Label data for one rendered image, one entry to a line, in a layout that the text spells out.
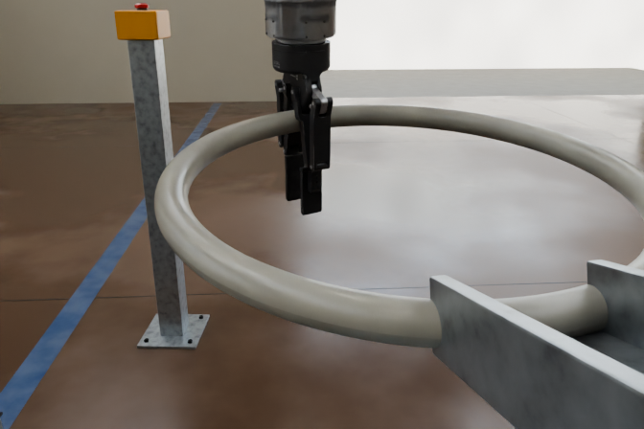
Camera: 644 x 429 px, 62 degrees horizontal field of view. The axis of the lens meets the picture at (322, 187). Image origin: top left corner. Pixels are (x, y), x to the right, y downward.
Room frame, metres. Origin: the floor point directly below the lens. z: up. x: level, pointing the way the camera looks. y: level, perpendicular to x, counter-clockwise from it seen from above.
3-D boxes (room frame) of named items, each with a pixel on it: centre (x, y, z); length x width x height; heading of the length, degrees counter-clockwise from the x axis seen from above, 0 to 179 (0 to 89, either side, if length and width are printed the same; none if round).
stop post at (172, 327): (1.63, 0.52, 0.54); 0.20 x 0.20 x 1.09; 88
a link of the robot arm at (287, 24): (0.71, 0.03, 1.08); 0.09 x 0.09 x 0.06
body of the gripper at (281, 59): (0.71, 0.03, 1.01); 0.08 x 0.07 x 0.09; 27
